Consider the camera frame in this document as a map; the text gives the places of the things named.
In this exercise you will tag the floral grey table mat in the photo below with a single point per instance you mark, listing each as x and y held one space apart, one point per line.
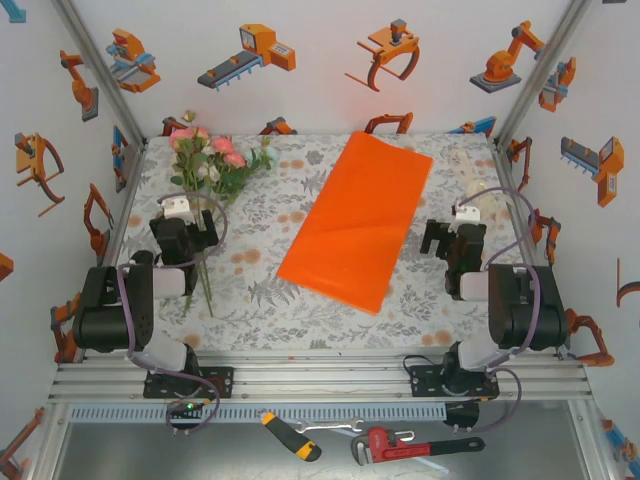
250 320

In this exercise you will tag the peach fake rose stem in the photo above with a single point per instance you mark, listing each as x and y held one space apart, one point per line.
182 138

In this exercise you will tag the cream sheer ribbon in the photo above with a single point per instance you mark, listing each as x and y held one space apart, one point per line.
475 190

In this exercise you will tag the pink fake rose stem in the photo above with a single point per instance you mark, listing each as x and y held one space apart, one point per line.
223 145

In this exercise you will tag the aluminium side rail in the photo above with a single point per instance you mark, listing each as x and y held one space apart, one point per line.
125 200
506 172

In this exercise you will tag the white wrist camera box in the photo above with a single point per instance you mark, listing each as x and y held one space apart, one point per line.
175 206
466 212

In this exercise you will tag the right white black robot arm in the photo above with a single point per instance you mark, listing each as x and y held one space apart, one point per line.
525 310

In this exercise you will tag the white fake bud stem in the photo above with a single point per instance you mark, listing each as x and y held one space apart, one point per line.
212 171

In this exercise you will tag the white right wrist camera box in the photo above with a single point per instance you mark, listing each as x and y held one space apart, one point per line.
466 212

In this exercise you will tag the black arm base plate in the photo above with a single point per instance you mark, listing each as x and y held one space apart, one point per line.
225 382
425 385

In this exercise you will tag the aluminium frame post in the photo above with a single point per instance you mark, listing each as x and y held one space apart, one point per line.
95 65
540 70

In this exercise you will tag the small circuit board green light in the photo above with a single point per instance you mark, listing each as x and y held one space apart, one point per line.
187 407

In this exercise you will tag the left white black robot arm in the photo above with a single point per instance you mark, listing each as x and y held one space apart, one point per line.
100 310

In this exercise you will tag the orange wrapping paper sheet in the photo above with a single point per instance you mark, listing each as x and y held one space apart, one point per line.
350 225

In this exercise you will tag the red pipe wrench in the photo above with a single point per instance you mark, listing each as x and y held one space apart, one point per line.
400 450

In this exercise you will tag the aluminium front frame rails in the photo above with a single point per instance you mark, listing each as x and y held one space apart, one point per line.
325 380

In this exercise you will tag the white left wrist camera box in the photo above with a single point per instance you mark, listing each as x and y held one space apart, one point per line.
175 206

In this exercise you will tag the silver open-end wrench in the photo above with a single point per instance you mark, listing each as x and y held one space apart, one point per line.
325 426

